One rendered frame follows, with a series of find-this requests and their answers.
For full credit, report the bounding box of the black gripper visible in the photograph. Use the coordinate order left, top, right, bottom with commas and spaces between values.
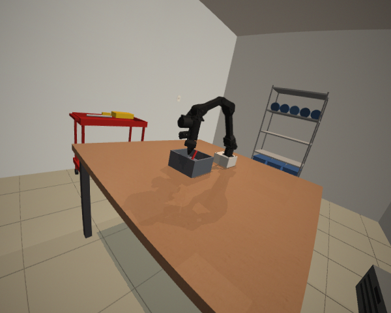
184, 128, 199, 155

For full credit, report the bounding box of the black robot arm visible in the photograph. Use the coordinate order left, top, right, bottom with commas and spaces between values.
177, 97, 237, 157

